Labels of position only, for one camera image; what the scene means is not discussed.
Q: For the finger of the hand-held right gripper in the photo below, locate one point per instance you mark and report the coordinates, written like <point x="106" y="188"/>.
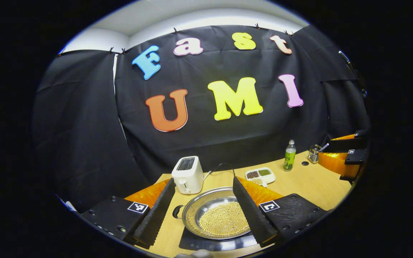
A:
<point x="350" y="143"/>
<point x="335" y="161"/>

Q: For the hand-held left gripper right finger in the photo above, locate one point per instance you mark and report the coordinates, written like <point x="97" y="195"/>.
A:
<point x="251" y="215"/>

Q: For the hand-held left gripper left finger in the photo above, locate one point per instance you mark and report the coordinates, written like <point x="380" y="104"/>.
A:
<point x="156" y="215"/>

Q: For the pile of soybeans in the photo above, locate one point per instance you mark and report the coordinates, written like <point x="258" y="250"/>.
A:
<point x="222" y="218"/>

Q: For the stainless steel pot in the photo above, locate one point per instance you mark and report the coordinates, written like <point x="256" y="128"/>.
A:
<point x="192" y="211"/>

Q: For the black induction cooktop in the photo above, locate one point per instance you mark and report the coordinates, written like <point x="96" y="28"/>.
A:
<point x="213" y="244"/>

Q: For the metal utensil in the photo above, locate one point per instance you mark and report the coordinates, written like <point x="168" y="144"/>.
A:
<point x="324" y="147"/>

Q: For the small portion of soybeans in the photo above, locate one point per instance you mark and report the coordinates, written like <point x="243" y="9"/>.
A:
<point x="256" y="181"/>

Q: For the portion of red beans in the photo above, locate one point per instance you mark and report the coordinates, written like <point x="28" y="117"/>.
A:
<point x="252" y="175"/>

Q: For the white sectioned tray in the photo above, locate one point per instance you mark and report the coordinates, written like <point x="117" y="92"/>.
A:
<point x="270" y="178"/>

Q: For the portion of green mung beans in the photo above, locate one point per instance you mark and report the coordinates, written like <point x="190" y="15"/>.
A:
<point x="264" y="172"/>

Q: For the green label drink bottle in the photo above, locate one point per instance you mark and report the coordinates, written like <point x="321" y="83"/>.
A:
<point x="289" y="157"/>

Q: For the white toaster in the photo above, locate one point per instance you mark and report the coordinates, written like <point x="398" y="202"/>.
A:
<point x="188" y="177"/>

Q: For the dark metal stand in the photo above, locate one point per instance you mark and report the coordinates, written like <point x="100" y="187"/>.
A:
<point x="351" y="68"/>

